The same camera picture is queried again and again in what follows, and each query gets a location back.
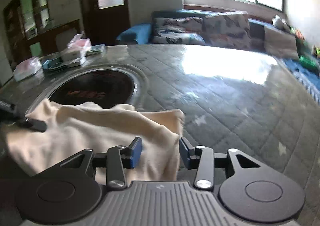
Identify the dark wooden display cabinet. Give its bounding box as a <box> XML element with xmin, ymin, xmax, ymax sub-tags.
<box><xmin>2</xmin><ymin>0</ymin><xmax>84</xmax><ymax>72</ymax></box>

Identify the square butterfly print pillow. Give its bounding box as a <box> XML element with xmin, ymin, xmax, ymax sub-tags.
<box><xmin>202</xmin><ymin>11</ymin><xmax>251</xmax><ymax>49</ymax></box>

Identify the blue cloth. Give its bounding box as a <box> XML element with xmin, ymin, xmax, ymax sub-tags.
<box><xmin>282</xmin><ymin>57</ymin><xmax>320</xmax><ymax>87</ymax></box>

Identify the blue cushion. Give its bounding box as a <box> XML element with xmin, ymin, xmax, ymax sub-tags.
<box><xmin>116</xmin><ymin>23</ymin><xmax>153</xmax><ymax>45</ymax></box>

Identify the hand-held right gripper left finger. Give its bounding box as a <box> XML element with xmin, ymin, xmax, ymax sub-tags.
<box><xmin>54</xmin><ymin>137</ymin><xmax>143</xmax><ymax>191</ymax></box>

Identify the dark wooden door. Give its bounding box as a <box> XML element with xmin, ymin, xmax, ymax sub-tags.
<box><xmin>77</xmin><ymin>0</ymin><xmax>132</xmax><ymax>47</ymax></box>

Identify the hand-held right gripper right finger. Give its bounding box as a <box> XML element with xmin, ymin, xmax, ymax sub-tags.
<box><xmin>178</xmin><ymin>137</ymin><xmax>270</xmax><ymax>191</ymax></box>

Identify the dark teal sofa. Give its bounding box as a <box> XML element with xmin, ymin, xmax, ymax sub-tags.
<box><xmin>152</xmin><ymin>10</ymin><xmax>320</xmax><ymax>77</ymax></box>

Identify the long butterfly print pillow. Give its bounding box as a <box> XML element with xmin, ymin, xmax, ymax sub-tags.
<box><xmin>152</xmin><ymin>17</ymin><xmax>207</xmax><ymax>46</ymax></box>

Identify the round black induction cooker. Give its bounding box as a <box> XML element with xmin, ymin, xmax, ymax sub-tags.
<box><xmin>46</xmin><ymin>69</ymin><xmax>139</xmax><ymax>110</ymax></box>

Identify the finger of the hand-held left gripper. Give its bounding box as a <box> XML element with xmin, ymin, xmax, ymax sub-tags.
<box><xmin>23</xmin><ymin>117</ymin><xmax>48</xmax><ymax>133</ymax></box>

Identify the pink plush toy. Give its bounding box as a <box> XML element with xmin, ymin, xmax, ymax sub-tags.
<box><xmin>290</xmin><ymin>26</ymin><xmax>305</xmax><ymax>42</ymax></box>

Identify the white tissue box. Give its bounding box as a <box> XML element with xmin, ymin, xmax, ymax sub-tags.
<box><xmin>61</xmin><ymin>31</ymin><xmax>92</xmax><ymax>62</ymax></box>

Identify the flat green box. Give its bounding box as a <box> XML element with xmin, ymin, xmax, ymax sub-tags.
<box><xmin>85</xmin><ymin>44</ymin><xmax>107</xmax><ymax>57</ymax></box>

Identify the panda plush toy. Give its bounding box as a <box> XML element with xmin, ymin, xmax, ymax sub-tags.
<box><xmin>272</xmin><ymin>15</ymin><xmax>289</xmax><ymax>29</ymax></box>

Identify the grey pillow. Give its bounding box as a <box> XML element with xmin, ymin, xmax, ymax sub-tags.
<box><xmin>264</xmin><ymin>26</ymin><xmax>301</xmax><ymax>60</ymax></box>

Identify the white and pink tissue pack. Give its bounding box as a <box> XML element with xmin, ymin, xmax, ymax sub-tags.
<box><xmin>12</xmin><ymin>56</ymin><xmax>44</xmax><ymax>82</ymax></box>

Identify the cream sweatshirt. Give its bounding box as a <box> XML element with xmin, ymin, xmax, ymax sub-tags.
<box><xmin>5</xmin><ymin>98</ymin><xmax>186</xmax><ymax>184</ymax></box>

